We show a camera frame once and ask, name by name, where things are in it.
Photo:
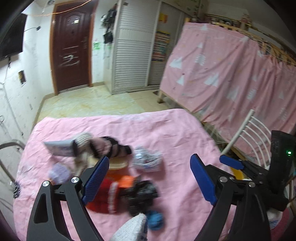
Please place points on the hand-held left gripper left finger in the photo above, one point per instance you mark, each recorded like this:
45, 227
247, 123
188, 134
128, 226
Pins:
97, 178

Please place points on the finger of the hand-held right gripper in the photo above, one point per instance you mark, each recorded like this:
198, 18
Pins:
231, 162

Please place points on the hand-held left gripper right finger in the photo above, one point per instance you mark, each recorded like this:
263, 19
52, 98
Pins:
203, 180

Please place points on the yellow bin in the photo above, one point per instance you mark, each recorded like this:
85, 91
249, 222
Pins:
238, 174

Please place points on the person's right forearm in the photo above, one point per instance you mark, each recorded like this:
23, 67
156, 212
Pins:
287, 222

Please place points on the person's right hand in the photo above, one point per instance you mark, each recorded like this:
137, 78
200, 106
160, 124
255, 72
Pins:
274, 217

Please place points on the person's left hand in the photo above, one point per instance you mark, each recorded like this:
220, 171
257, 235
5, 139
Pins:
131, 228

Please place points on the red cloth with white trim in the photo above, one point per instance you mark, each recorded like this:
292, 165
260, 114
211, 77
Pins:
104, 199

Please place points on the orange plastic piece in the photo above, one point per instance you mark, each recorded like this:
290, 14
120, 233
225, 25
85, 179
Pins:
126, 182

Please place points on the white metal chair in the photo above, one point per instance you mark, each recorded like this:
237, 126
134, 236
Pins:
251, 136

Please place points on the pink black striped sock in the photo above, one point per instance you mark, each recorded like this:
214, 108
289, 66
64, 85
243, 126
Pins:
108, 146

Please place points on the purple crumpled wrapper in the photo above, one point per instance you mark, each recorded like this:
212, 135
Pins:
59, 173

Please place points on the grey white striped sock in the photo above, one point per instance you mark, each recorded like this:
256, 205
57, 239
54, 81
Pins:
79, 139

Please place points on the black crumpled wrapper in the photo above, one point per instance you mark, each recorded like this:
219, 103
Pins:
141, 194

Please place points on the pink bed sheet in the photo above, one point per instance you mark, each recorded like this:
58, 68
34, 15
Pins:
180, 139

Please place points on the grey white flat packet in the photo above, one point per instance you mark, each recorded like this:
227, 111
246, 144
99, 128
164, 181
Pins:
59, 147

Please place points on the white printed crumpled wrapper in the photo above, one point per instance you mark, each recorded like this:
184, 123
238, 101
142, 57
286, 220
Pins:
148, 160

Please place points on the blue ball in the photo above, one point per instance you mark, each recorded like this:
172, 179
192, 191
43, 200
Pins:
155, 219

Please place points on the black white dotted cloth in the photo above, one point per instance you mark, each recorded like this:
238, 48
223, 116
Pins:
16, 190

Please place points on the pink printed curtain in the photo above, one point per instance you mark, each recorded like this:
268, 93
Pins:
219, 74

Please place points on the white louvered wardrobe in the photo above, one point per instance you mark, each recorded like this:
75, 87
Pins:
131, 51

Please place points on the brown door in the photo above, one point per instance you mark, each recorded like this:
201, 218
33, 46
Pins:
71, 46

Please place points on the black hanging bags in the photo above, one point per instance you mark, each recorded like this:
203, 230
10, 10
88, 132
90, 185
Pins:
108, 34

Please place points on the yellow sticker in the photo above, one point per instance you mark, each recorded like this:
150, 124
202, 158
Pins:
163, 18

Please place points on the grey metal tube frame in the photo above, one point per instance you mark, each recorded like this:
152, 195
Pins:
9, 148

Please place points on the wall recess box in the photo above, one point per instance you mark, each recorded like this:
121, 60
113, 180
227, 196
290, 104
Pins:
22, 77

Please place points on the colourful wall poster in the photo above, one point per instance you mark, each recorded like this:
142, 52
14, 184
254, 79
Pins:
160, 45

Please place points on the wall television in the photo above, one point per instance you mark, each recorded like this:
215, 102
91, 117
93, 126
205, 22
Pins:
11, 37

